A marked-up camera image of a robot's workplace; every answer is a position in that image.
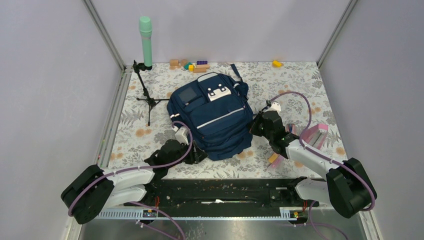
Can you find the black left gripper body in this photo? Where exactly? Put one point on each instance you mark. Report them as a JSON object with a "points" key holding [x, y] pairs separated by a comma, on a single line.
{"points": [[189, 159]]}

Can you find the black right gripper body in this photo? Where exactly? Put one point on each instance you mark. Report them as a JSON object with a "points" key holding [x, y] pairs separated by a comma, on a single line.
{"points": [[262, 131]]}

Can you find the navy blue student backpack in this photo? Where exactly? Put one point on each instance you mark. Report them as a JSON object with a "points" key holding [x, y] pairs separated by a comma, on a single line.
{"points": [[215, 108]]}

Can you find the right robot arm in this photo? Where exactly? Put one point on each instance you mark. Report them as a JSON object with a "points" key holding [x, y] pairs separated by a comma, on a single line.
{"points": [[345, 185]]}

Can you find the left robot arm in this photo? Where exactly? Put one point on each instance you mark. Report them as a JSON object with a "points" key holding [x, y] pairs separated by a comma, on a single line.
{"points": [[97, 189]]}

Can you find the yellow orange highlighter pen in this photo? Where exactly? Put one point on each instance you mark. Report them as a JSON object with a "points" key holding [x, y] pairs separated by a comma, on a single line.
{"points": [[273, 157]]}

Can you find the pink highlighter pen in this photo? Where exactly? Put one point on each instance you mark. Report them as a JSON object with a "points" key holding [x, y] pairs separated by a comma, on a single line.
{"points": [[276, 163]]}

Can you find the pink box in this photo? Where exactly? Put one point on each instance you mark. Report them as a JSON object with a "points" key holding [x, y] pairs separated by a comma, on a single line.
{"points": [[316, 135]]}

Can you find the yellow block far right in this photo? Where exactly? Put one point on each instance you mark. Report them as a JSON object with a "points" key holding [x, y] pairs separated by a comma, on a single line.
{"points": [[276, 64]]}

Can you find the black tripod stand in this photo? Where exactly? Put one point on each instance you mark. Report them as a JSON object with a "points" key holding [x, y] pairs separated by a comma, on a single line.
{"points": [[151, 102]]}

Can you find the long wooden block front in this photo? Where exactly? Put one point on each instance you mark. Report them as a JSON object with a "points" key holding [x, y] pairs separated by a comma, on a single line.
{"points": [[199, 70]]}

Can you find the long wooden block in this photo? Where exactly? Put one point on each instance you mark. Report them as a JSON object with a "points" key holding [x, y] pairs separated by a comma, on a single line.
{"points": [[203, 66], [199, 70]]}

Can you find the long wooden block rear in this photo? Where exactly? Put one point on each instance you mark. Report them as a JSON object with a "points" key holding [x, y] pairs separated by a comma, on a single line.
{"points": [[203, 66]]}

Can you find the purple studded toy brick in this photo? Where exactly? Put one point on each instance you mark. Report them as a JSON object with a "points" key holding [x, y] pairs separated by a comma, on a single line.
{"points": [[202, 62]]}

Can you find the teal toy block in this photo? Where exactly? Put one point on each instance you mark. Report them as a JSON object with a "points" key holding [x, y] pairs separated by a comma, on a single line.
{"points": [[186, 67]]}

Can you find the brown wooden block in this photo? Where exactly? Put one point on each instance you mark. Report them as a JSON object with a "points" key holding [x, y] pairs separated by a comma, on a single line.
{"points": [[183, 62]]}

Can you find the light wooden cube block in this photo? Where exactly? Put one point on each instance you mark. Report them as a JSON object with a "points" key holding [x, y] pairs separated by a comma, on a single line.
{"points": [[174, 62]]}

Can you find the green microphone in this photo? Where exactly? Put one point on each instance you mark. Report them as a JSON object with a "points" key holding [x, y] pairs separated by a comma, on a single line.
{"points": [[146, 30]]}

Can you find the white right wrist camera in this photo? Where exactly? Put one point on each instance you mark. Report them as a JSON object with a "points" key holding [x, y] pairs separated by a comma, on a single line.
{"points": [[274, 106]]}

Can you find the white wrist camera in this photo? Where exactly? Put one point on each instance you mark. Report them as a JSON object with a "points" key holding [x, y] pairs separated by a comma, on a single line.
{"points": [[181, 135], [274, 106]]}

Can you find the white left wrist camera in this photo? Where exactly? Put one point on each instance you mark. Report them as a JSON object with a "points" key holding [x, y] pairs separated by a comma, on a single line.
{"points": [[181, 135]]}

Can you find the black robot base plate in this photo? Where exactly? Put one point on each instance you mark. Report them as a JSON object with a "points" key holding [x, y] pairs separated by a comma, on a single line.
{"points": [[256, 192]]}

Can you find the slotted metal cable rail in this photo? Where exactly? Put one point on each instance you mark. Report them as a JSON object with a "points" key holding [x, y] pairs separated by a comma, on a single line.
{"points": [[204, 212]]}

